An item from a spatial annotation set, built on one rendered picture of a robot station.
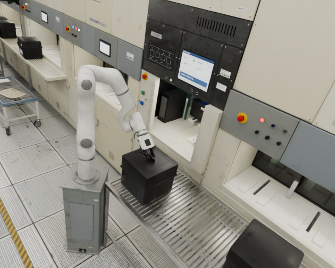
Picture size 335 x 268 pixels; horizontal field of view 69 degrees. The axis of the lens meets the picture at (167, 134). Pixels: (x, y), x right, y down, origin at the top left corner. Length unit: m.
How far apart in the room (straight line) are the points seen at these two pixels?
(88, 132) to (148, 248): 1.31
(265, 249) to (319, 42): 1.03
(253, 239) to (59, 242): 1.69
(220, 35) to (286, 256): 1.27
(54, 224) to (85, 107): 1.40
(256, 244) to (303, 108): 0.74
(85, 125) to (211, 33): 0.97
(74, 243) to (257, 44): 2.00
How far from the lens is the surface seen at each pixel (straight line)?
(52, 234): 2.57
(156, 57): 2.02
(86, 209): 1.97
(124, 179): 1.80
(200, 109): 2.45
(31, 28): 4.74
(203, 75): 1.71
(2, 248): 2.60
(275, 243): 1.48
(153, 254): 2.43
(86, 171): 1.81
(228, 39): 1.60
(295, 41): 1.44
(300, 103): 1.45
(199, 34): 1.73
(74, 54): 3.36
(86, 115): 1.57
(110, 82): 1.49
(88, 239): 2.25
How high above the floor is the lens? 2.05
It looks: 31 degrees down
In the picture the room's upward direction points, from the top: 11 degrees clockwise
